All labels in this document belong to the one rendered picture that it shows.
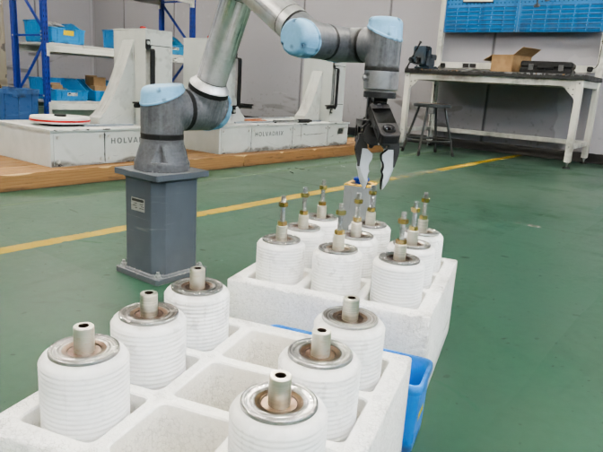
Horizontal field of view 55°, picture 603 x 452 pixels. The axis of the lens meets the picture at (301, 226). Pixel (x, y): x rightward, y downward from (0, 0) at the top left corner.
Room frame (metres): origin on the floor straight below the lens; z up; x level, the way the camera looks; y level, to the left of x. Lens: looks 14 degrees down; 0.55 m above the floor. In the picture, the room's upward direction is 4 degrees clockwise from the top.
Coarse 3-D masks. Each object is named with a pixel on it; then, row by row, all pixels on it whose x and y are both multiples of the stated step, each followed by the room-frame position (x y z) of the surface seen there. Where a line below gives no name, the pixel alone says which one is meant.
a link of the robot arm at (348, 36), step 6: (342, 30) 1.30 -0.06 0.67; (348, 30) 1.32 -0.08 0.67; (354, 30) 1.31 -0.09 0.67; (360, 30) 1.30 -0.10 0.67; (342, 36) 1.29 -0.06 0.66; (348, 36) 1.31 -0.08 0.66; (354, 36) 1.30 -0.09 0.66; (342, 42) 1.29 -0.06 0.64; (348, 42) 1.30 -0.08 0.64; (354, 42) 1.30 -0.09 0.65; (342, 48) 1.29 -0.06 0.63; (348, 48) 1.31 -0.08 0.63; (354, 48) 1.30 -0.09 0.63; (336, 54) 1.29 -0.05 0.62; (342, 54) 1.30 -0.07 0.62; (348, 54) 1.31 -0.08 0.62; (354, 54) 1.30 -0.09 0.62; (330, 60) 1.31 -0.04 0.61; (336, 60) 1.32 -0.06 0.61; (342, 60) 1.33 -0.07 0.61; (348, 60) 1.33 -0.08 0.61; (354, 60) 1.32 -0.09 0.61; (360, 60) 1.31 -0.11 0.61
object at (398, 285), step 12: (372, 264) 1.02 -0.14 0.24; (384, 264) 0.99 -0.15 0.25; (420, 264) 1.00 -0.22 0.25; (372, 276) 1.01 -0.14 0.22; (384, 276) 0.98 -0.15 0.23; (396, 276) 0.97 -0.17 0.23; (408, 276) 0.97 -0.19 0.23; (420, 276) 0.98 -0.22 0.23; (372, 288) 1.00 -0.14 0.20; (384, 288) 0.98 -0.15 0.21; (396, 288) 0.97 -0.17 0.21; (408, 288) 0.97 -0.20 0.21; (420, 288) 0.99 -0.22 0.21; (372, 300) 1.00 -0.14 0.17; (384, 300) 0.98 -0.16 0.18; (396, 300) 0.97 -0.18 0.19; (408, 300) 0.97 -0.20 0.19; (420, 300) 1.00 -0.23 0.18
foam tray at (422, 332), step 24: (456, 264) 1.26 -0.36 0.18; (240, 288) 1.04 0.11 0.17; (264, 288) 1.03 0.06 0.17; (288, 288) 1.02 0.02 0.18; (360, 288) 1.09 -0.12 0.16; (432, 288) 1.07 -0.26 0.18; (240, 312) 1.04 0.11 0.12; (264, 312) 1.03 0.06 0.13; (288, 312) 1.01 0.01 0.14; (312, 312) 0.99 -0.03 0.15; (384, 312) 0.94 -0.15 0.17; (408, 312) 0.94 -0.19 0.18; (432, 312) 0.94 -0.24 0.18; (384, 336) 0.94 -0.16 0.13; (408, 336) 0.93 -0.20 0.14; (432, 336) 0.97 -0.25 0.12; (432, 360) 1.02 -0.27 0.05
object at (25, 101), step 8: (0, 88) 4.87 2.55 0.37; (8, 88) 5.41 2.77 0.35; (16, 88) 5.35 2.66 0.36; (24, 88) 5.29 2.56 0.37; (0, 96) 4.87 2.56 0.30; (8, 96) 4.93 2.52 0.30; (16, 96) 4.98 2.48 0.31; (24, 96) 5.05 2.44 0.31; (32, 96) 5.11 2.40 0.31; (0, 104) 4.87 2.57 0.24; (8, 104) 4.93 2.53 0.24; (16, 104) 4.99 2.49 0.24; (24, 104) 5.05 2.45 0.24; (32, 104) 5.11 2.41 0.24; (0, 112) 4.87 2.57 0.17; (8, 112) 4.93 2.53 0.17; (16, 112) 4.99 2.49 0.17; (24, 112) 5.05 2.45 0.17; (32, 112) 5.11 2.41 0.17
